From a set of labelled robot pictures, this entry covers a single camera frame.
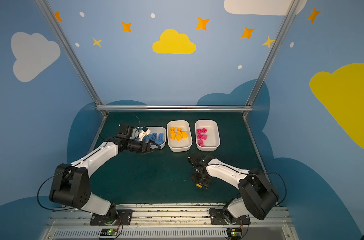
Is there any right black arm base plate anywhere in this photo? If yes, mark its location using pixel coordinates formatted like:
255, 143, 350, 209
209, 208, 251, 225

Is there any aluminium front rail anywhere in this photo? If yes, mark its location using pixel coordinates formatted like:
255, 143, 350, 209
40, 203, 299, 240

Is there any left white plastic bin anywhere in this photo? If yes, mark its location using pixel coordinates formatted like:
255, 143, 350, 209
143, 127, 167, 149

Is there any middle white plastic bin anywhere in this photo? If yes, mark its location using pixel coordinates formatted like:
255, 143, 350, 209
167, 120, 193, 153

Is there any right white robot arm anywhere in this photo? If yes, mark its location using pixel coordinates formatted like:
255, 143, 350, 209
188, 153, 287, 225

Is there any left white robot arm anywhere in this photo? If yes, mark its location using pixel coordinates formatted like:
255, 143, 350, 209
49, 124, 165, 224

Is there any blue long lego brick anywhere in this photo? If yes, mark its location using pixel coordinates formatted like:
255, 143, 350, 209
157, 134, 165, 145
152, 133, 158, 142
144, 134, 152, 142

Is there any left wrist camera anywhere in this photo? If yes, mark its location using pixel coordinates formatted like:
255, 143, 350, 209
138, 127, 151, 141

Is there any left green circuit board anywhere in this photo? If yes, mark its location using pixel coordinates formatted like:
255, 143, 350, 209
100, 229, 118, 238

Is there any right green circuit board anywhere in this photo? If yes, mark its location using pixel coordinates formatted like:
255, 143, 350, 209
226, 228, 243, 240

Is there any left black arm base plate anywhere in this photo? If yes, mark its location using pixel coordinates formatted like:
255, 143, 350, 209
90, 209, 133, 226

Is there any white plastic bin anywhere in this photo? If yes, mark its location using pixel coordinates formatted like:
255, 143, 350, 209
143, 127, 167, 149
195, 120, 221, 152
167, 120, 193, 153

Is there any green circuit board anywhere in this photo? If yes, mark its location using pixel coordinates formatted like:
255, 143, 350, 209
226, 228, 243, 240
100, 229, 118, 238

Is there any right white plastic bin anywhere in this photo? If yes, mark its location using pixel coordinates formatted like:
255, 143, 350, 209
195, 120, 221, 152

